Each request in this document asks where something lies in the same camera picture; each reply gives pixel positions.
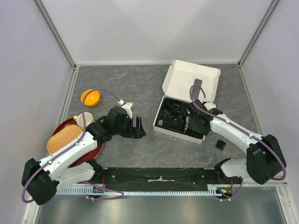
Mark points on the black plastic tray insert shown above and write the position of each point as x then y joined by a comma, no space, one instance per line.
176,118

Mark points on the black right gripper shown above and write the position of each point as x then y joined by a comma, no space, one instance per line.
191,123

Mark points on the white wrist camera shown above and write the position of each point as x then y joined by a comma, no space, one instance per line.
209,105
127,107

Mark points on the black comb guard right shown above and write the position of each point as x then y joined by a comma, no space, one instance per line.
220,145

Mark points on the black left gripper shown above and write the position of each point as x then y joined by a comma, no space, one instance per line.
136,132

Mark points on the woven bamboo tray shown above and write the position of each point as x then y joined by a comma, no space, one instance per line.
63,138

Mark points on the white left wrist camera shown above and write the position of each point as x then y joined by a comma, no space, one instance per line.
127,107

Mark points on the cream ceramic cup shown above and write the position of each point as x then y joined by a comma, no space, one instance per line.
84,120

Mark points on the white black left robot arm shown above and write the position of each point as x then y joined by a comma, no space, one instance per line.
44,178

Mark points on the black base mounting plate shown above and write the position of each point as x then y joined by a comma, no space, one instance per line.
161,179

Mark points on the grey slotted cable duct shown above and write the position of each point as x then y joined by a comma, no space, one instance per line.
92,191

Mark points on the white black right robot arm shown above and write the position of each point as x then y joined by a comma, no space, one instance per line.
264,158

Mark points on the orange plastic bowl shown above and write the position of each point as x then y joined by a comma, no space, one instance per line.
92,99

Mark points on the white cardboard box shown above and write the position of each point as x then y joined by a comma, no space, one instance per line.
186,82

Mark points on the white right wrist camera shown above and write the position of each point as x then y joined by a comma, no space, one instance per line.
209,105

